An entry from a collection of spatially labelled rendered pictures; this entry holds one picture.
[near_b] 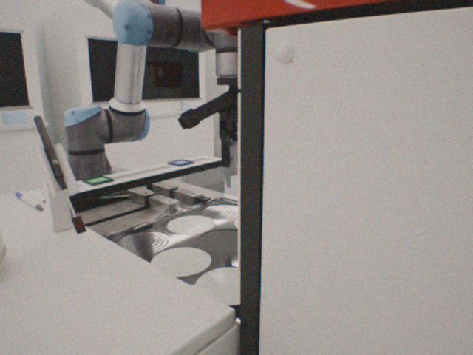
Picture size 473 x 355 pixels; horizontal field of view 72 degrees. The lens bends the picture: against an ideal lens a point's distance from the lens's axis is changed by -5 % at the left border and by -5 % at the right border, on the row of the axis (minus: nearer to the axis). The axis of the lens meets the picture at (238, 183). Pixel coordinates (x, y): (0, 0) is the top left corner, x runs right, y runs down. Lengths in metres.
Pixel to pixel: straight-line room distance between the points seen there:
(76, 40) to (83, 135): 2.86
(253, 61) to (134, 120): 0.91
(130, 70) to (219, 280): 0.75
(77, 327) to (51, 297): 0.07
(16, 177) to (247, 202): 3.28
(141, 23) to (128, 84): 0.49
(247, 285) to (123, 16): 0.49
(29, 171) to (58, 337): 3.22
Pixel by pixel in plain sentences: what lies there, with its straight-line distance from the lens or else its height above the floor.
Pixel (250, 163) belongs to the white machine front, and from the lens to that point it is 0.28.
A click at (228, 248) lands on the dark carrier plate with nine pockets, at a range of 0.62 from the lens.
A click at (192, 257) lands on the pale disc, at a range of 0.59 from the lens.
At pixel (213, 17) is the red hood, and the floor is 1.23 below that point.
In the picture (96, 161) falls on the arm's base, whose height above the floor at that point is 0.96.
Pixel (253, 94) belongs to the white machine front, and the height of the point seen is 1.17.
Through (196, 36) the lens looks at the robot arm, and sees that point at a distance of 0.70.
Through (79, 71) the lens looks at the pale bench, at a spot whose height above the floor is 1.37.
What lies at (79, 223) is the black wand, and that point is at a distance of 0.52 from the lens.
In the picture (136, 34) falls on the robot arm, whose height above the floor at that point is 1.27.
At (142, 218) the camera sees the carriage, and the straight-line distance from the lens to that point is 0.83.
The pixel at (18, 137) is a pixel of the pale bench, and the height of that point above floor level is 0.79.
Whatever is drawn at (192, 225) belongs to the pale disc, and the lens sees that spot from 0.72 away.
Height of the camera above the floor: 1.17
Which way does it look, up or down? 16 degrees down
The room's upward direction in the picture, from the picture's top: straight up
